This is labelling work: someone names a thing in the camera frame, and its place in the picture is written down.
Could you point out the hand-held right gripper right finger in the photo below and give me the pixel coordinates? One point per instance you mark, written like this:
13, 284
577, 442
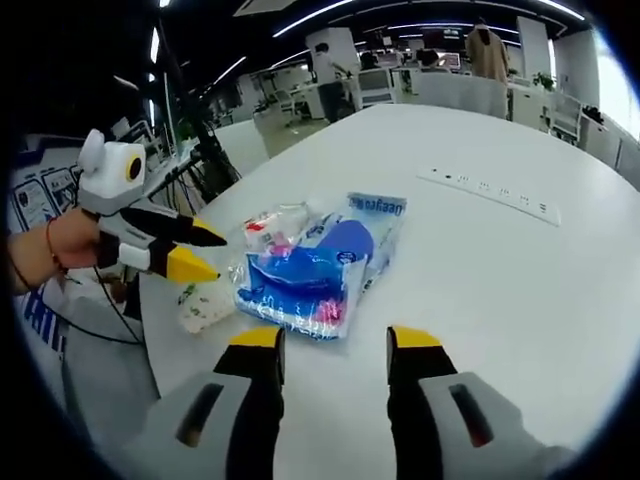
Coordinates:
415, 410

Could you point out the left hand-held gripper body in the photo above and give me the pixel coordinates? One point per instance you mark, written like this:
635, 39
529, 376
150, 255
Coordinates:
112, 175

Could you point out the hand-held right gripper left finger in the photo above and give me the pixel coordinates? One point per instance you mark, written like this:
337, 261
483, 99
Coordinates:
255, 410

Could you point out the floral paper cup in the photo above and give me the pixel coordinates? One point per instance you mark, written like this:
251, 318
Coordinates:
200, 310

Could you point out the clear plastic water bottle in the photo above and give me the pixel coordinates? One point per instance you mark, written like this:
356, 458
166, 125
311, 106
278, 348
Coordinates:
260, 230

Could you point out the blue plastic tissue packet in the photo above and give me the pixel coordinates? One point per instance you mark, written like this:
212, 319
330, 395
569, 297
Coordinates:
280, 295

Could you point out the blue wet wipes packet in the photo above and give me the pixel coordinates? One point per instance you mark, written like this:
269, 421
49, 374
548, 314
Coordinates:
350, 240

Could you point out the person's left hand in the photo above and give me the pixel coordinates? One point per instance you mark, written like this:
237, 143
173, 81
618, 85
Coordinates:
77, 240

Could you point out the black tripod stand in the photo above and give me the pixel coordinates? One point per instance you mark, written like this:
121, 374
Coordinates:
210, 150

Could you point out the white table power strip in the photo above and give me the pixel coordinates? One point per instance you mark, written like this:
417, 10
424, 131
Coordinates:
490, 195

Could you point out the curved ceiling light strip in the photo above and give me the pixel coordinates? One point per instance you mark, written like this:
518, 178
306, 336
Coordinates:
300, 25

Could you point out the white mesh office chair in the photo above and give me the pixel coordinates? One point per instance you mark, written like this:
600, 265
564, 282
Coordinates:
567, 117
376, 90

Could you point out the white desk partition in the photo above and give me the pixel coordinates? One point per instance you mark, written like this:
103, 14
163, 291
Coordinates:
460, 95

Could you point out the potted green plant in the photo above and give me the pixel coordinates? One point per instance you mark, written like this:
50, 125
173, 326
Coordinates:
543, 80
592, 114

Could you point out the wall poster board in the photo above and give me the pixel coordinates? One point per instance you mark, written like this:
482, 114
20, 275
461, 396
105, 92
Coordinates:
30, 200

